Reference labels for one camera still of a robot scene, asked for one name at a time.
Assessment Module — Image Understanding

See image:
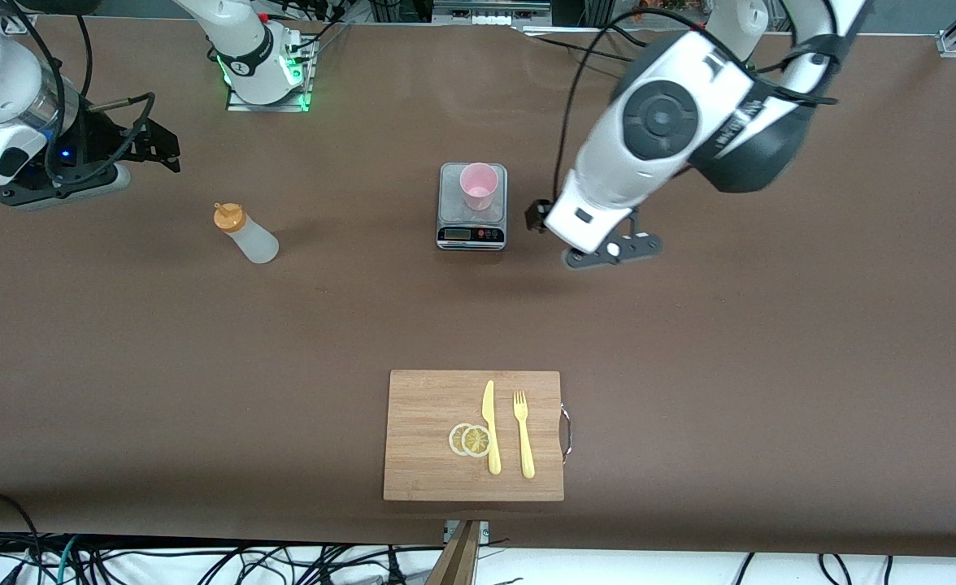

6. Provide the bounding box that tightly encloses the pink plastic cup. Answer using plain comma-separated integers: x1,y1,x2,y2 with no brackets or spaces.
459,162,500,212

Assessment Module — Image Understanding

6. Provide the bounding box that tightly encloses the clear sauce bottle orange cap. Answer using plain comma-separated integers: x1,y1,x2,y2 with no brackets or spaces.
213,201,280,265

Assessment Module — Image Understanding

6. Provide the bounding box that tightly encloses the silver digital kitchen scale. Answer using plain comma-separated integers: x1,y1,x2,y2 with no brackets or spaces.
436,162,509,251

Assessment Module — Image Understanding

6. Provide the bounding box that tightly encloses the white power strip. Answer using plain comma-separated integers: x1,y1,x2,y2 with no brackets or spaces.
432,0,554,27

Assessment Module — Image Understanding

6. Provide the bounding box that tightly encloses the wooden cutting board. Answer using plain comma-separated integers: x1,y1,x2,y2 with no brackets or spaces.
382,370,573,502

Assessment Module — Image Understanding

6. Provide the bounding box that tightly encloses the brown table cover sheet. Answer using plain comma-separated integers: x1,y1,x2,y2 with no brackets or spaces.
0,16,956,559

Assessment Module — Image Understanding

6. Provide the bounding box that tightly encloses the yellow plastic fork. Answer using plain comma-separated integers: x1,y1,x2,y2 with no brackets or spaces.
513,390,537,479

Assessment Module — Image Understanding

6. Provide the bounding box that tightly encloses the yellow plastic knife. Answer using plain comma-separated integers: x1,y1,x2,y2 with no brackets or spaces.
481,379,502,476

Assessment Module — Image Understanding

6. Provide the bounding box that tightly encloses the wooden beam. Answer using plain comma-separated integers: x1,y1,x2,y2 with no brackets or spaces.
425,520,480,585

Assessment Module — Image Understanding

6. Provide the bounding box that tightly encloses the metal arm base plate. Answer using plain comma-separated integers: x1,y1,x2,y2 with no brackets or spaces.
226,32,314,113

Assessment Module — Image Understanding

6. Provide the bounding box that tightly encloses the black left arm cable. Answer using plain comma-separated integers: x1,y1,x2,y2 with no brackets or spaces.
553,6,841,204

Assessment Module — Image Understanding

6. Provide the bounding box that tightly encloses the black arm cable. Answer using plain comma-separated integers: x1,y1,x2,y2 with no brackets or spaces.
553,6,841,204
7,0,156,184

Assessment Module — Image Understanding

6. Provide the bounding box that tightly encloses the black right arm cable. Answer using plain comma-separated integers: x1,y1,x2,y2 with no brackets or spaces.
7,0,156,184

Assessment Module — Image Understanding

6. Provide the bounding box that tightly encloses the long black base cable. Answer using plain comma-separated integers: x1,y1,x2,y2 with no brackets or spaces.
519,32,609,63

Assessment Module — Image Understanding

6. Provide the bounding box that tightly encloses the small metal bracket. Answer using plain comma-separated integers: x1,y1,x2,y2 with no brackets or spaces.
444,520,491,544

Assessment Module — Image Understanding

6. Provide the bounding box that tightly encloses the black looped floor cable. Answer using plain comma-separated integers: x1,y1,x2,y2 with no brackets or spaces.
0,491,44,585

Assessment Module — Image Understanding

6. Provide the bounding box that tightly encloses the teal floor cable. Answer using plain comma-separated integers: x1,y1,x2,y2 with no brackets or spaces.
54,534,82,585

